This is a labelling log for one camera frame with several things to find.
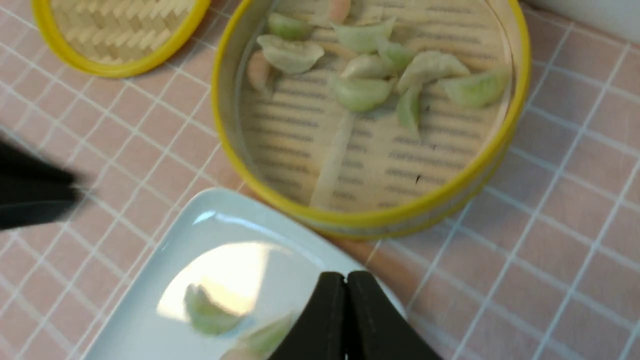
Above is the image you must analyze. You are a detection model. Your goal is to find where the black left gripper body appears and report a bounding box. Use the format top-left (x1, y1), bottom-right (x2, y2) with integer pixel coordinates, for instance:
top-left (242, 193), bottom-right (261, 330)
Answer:
top-left (0, 140), bottom-right (83, 231)

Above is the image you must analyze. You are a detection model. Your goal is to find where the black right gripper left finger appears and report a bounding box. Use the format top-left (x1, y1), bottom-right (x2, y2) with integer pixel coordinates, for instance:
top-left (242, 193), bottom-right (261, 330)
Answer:
top-left (269, 272), bottom-right (347, 360)

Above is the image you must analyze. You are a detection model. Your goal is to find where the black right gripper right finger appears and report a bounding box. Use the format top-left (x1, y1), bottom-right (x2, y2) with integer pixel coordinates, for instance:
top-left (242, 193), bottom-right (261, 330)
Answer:
top-left (346, 271), bottom-right (442, 360)

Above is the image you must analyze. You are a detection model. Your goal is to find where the green dumpling steamer thin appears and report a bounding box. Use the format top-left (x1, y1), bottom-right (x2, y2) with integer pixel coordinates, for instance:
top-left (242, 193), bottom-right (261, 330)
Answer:
top-left (396, 85), bottom-right (422, 136)

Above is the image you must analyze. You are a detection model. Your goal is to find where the large pale green dumpling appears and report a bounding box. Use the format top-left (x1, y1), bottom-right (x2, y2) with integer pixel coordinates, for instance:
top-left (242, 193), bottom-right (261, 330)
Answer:
top-left (397, 51), bottom-right (471, 94)

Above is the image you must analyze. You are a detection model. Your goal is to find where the white square plate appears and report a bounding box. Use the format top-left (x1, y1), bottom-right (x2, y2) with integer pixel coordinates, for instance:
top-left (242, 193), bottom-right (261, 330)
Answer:
top-left (80, 187), bottom-right (408, 360)

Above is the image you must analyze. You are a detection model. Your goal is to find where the yellow-rimmed bamboo steamer basket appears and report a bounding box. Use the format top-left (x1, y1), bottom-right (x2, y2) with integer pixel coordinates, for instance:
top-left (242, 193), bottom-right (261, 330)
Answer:
top-left (211, 0), bottom-right (531, 239)

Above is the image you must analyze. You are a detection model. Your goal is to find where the yellow-rimmed bamboo steamer lid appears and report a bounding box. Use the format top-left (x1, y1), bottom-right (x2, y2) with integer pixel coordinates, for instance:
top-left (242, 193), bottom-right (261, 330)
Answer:
top-left (31, 0), bottom-right (211, 79)

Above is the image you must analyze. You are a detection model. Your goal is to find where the pink dumpling steamer left edge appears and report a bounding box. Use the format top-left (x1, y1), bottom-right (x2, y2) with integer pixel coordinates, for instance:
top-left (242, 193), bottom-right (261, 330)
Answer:
top-left (246, 50), bottom-right (274, 97)

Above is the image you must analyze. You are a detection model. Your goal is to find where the pale green dumpling steamer left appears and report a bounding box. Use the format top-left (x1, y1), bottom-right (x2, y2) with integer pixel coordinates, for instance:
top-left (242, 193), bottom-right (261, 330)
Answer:
top-left (256, 34), bottom-right (325, 75)

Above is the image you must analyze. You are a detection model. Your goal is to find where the pale dumpling steamer upper right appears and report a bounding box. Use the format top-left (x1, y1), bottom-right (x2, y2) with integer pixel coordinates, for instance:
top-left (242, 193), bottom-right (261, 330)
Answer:
top-left (330, 17), bottom-right (397, 54)

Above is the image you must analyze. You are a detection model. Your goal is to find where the pink dumpling steamer top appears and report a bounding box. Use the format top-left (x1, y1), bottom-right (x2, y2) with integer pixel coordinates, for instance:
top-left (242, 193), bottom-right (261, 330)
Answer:
top-left (326, 0), bottom-right (352, 24)

